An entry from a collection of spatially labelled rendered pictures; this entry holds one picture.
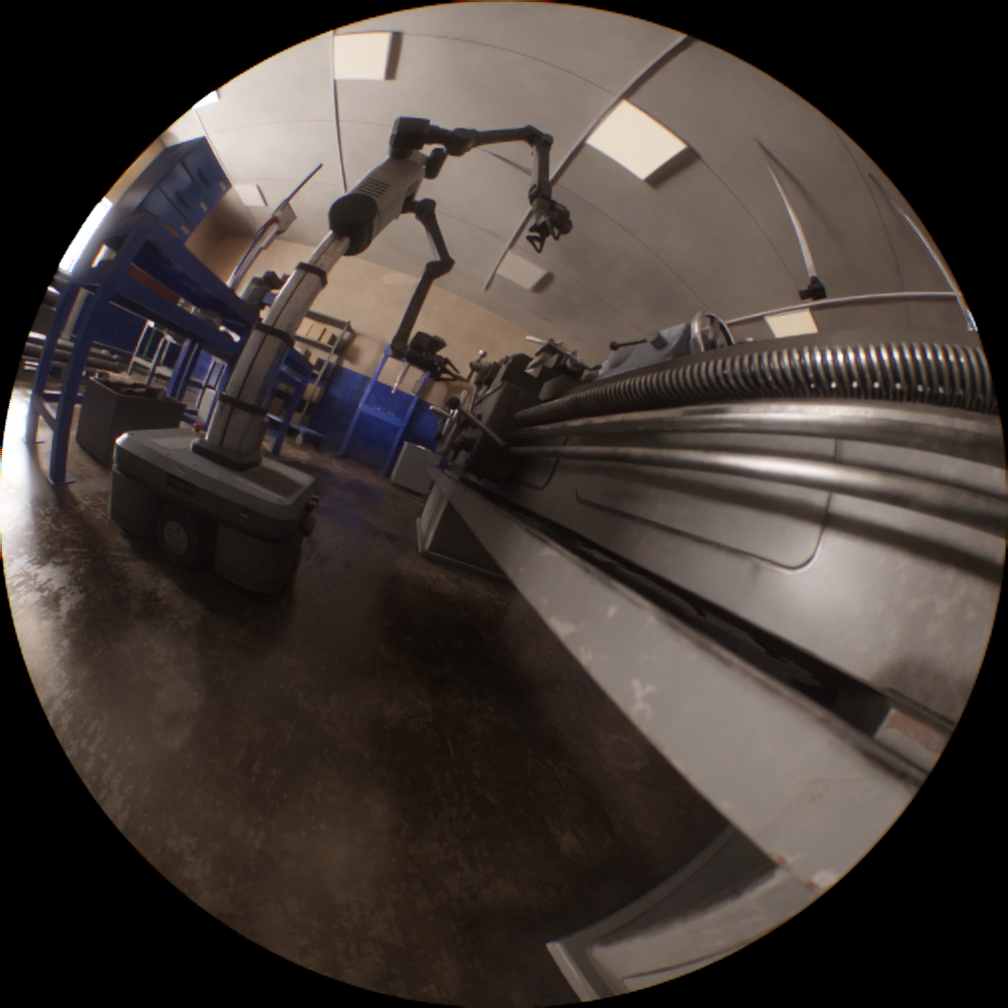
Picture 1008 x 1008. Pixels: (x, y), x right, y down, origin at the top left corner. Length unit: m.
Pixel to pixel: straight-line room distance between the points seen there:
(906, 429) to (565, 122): 3.06
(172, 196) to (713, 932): 1.97
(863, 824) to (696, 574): 0.32
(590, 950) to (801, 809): 0.41
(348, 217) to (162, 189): 0.85
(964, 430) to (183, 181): 1.79
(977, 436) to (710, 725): 0.27
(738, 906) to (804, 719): 0.26
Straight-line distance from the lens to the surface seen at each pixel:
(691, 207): 3.24
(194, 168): 1.62
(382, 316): 5.57
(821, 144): 3.06
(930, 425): 0.29
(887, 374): 0.32
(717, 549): 0.37
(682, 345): 0.90
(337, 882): 0.50
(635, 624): 0.19
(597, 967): 0.55
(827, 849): 0.18
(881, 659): 0.33
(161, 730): 0.59
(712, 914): 0.39
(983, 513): 0.28
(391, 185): 1.19
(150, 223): 1.33
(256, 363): 0.97
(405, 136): 1.21
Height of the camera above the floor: 0.49
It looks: 2 degrees down
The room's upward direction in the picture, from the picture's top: 23 degrees clockwise
